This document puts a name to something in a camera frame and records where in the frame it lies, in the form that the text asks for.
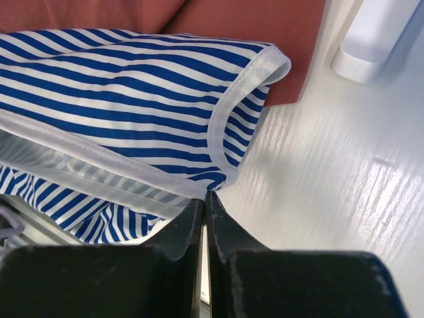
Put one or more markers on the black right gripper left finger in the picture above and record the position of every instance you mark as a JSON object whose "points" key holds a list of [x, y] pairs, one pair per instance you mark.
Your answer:
{"points": [[158, 278]]}

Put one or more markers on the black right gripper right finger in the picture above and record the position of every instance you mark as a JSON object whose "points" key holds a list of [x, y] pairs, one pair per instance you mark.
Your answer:
{"points": [[248, 279]]}

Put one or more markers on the blue white striped tank top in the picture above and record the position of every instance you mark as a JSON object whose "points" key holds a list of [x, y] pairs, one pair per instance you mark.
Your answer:
{"points": [[109, 132]]}

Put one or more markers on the purple plastic hanger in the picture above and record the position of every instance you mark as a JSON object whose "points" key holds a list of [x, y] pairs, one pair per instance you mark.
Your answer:
{"points": [[11, 228]]}

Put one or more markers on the red tank top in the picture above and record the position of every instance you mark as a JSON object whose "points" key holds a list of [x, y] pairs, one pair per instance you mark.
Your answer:
{"points": [[293, 26]]}

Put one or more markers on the metal clothes rack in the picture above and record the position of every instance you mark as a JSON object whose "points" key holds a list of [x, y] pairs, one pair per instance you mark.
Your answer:
{"points": [[371, 38]]}

